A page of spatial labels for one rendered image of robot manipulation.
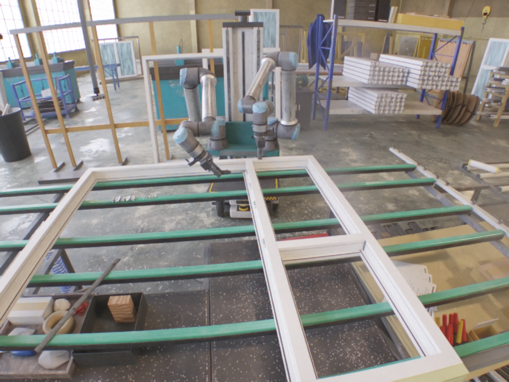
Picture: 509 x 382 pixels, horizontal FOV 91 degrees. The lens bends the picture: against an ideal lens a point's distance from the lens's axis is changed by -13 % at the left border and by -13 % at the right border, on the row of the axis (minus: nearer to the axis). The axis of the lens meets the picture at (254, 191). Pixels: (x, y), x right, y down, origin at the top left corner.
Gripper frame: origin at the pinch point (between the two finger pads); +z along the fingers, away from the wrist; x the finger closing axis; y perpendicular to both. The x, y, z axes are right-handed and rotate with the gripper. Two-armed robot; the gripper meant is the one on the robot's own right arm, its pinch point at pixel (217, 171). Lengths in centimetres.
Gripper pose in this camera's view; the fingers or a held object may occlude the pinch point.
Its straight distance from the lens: 174.1
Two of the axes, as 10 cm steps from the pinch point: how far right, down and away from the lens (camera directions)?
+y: 8.0, -5.3, -2.7
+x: -1.3, -6.0, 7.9
